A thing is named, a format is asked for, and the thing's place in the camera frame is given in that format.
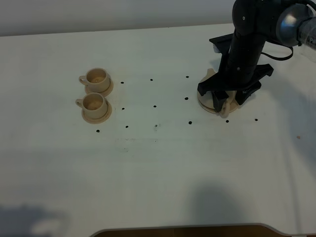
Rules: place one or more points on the near beige teacup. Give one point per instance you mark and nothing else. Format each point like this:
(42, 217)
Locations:
(94, 105)

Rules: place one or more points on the round beige teapot coaster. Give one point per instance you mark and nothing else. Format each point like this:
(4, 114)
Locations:
(206, 101)

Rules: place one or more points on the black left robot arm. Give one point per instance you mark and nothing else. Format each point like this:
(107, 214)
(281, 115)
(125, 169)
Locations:
(282, 22)

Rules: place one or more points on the near beige saucer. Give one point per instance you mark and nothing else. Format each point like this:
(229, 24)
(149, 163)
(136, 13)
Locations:
(97, 120)

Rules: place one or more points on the beige teapot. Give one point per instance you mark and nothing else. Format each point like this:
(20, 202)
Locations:
(225, 109)

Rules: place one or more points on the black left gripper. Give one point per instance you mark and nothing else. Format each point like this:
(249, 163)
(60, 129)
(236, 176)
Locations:
(238, 70)

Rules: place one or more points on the far beige saucer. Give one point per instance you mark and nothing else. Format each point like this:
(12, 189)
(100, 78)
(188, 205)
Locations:
(109, 89)

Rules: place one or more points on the beige saucer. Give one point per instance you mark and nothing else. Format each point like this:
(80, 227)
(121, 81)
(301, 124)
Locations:
(97, 120)
(109, 89)

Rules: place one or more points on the beige teacup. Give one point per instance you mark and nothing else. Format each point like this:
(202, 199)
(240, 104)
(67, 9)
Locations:
(94, 105)
(96, 80)

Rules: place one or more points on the far beige teacup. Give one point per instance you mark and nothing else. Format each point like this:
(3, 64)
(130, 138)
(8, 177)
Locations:
(96, 80)

